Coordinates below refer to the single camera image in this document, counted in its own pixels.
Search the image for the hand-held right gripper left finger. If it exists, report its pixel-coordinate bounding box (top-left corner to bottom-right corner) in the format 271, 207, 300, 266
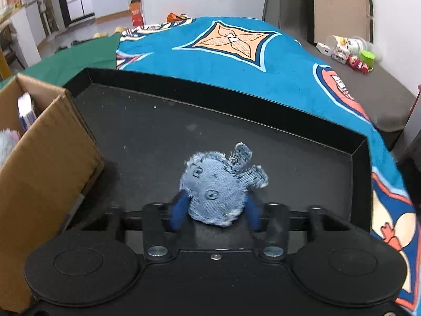
79, 194, 195, 259

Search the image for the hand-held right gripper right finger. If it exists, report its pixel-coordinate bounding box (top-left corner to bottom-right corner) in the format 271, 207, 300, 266
245, 194, 350, 259

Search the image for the denim fish toy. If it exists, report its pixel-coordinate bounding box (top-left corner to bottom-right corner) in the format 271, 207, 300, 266
179, 142, 269, 228

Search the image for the black tray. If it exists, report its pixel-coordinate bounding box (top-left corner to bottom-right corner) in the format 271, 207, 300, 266
62, 67, 376, 248

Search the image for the cardboard box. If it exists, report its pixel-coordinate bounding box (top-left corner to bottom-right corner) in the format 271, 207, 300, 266
0, 73, 105, 313

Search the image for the blue printed blanket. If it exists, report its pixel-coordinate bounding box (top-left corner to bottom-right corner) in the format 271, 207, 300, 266
115, 16, 421, 314

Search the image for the grey mattress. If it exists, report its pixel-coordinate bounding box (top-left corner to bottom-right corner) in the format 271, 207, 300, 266
295, 36, 417, 133

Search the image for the blue and white tissue pack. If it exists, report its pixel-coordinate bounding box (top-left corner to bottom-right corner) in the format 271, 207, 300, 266
17, 92, 39, 136

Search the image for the small white printed box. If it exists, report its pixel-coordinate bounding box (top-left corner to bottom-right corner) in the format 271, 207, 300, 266
332, 47, 349, 65

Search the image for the grey fluffy plush toy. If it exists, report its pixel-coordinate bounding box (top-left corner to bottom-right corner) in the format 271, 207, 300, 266
0, 128, 22, 169

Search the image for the red and pink toy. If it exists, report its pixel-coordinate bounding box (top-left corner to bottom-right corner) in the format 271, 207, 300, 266
345, 54, 371, 73

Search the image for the green lidded jar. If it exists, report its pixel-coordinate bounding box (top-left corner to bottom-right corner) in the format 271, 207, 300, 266
360, 50, 376, 72

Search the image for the white plastic bottle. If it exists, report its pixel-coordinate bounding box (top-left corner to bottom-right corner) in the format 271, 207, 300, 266
325, 35, 368, 55

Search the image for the orange carton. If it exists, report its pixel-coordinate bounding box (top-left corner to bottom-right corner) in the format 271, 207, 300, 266
128, 0, 144, 26

